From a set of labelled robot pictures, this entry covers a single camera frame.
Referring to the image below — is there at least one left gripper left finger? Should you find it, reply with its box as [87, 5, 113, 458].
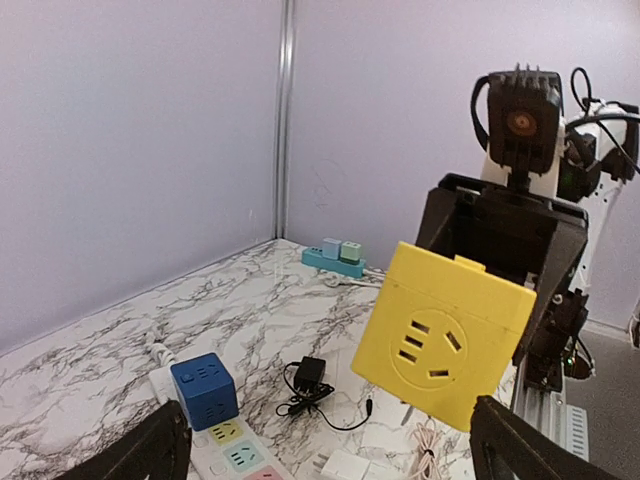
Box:
[60, 400, 192, 480]

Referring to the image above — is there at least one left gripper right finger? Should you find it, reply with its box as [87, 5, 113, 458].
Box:
[470, 396, 617, 480]

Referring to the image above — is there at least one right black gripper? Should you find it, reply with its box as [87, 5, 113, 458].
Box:
[415, 173, 589, 370]

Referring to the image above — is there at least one blue cube socket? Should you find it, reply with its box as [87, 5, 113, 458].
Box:
[169, 353, 239, 431]

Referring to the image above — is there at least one white multicolour power strip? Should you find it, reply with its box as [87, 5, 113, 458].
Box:
[147, 340, 292, 479]

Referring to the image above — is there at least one yellow cube socket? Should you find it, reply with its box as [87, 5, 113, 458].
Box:
[351, 242, 537, 432]

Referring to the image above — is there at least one black power adapter with cable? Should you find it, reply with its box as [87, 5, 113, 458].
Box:
[275, 356, 374, 432]

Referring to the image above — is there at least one white usb charger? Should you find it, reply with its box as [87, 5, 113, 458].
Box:
[312, 450, 387, 480]

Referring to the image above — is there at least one green usb charger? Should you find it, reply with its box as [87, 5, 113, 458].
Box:
[339, 241, 362, 265]

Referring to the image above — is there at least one light blue usb charger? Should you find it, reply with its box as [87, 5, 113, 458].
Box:
[322, 238, 342, 260]

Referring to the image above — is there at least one teal power strip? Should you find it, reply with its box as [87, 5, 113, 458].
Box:
[301, 247, 386, 288]

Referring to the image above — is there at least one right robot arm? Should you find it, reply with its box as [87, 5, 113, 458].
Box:
[416, 67, 639, 390]

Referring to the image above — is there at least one front aluminium rail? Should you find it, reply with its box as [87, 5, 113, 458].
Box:
[511, 359, 590, 461]

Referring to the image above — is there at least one pink usb cable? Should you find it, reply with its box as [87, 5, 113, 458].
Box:
[407, 419, 446, 480]

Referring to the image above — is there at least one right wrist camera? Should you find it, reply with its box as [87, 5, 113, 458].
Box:
[470, 67, 564, 192]

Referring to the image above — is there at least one right aluminium frame post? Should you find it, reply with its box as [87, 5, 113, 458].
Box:
[274, 0, 297, 239]

